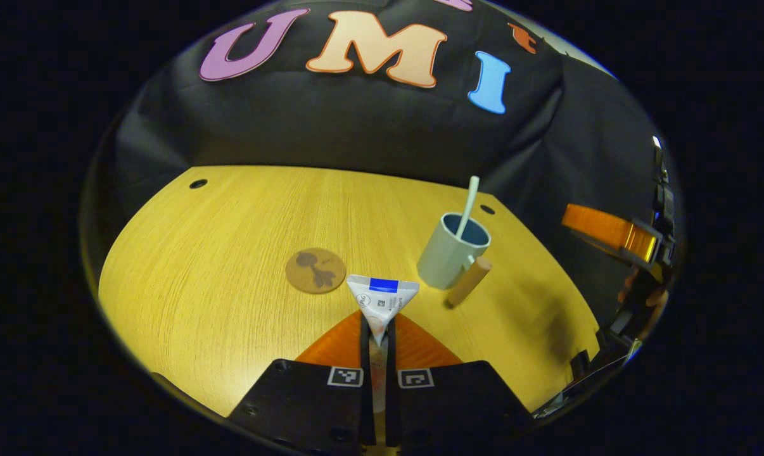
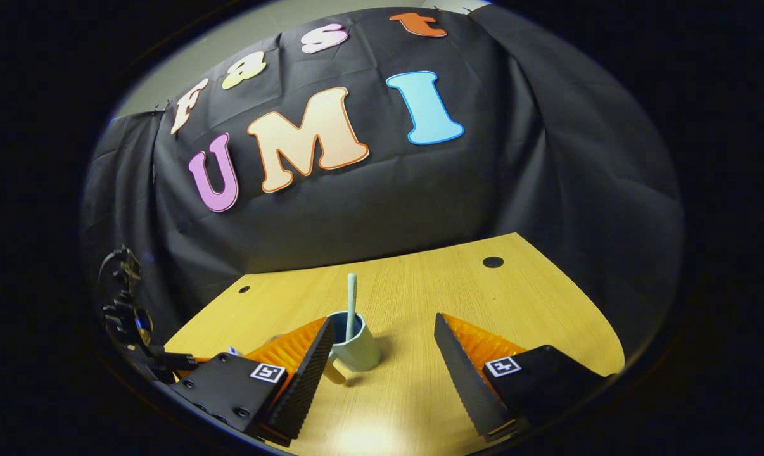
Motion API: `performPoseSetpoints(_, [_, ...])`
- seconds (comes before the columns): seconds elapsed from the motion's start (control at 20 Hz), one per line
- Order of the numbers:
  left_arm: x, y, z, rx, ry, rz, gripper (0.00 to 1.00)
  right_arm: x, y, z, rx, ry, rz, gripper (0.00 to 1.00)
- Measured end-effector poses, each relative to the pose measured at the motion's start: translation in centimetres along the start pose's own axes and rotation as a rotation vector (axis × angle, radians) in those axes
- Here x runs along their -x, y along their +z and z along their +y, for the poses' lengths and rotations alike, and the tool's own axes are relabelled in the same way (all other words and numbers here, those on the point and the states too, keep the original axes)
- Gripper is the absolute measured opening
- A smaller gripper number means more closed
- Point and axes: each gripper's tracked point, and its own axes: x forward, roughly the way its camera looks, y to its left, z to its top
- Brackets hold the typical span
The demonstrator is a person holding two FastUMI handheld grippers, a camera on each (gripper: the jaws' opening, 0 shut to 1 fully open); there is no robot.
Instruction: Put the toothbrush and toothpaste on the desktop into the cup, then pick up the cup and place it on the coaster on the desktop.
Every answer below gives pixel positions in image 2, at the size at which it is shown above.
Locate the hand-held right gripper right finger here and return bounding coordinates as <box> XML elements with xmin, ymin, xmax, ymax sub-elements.
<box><xmin>433</xmin><ymin>312</ymin><xmax>616</xmax><ymax>443</ymax></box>

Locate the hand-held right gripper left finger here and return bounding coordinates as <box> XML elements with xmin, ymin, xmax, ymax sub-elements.
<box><xmin>169</xmin><ymin>316</ymin><xmax>336</xmax><ymax>444</ymax></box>

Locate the light blue cup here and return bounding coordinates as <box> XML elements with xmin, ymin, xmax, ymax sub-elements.
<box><xmin>323</xmin><ymin>310</ymin><xmax>383</xmax><ymax>386</ymax></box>

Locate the pale green toothbrush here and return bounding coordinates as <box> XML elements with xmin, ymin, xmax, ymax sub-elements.
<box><xmin>346</xmin><ymin>273</ymin><xmax>358</xmax><ymax>341</ymax></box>

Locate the wooden desktop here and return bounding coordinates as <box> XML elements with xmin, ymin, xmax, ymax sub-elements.
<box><xmin>165</xmin><ymin>232</ymin><xmax>625</xmax><ymax>456</ymax></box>

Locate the black backdrop cloth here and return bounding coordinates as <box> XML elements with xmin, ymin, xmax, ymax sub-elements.
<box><xmin>80</xmin><ymin>5</ymin><xmax>684</xmax><ymax>362</ymax></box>

